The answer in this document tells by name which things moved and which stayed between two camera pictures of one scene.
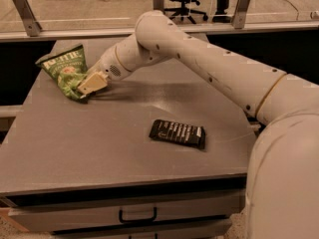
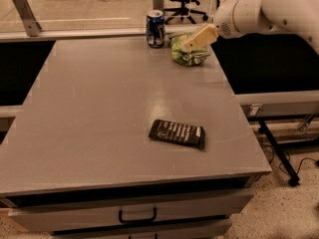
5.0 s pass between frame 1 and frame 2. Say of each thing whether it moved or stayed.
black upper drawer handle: stayed
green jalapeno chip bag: moved
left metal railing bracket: stayed
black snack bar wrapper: stayed
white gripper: moved
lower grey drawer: stayed
